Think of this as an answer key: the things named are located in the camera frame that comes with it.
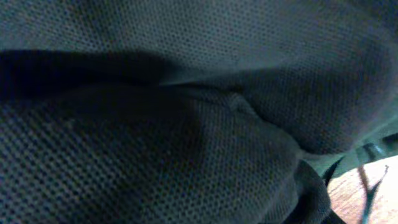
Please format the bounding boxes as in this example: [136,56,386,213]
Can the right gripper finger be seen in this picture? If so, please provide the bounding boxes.
[320,210,346,224]

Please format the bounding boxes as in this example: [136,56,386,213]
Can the black mesh shorts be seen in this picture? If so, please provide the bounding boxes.
[1,0,397,223]

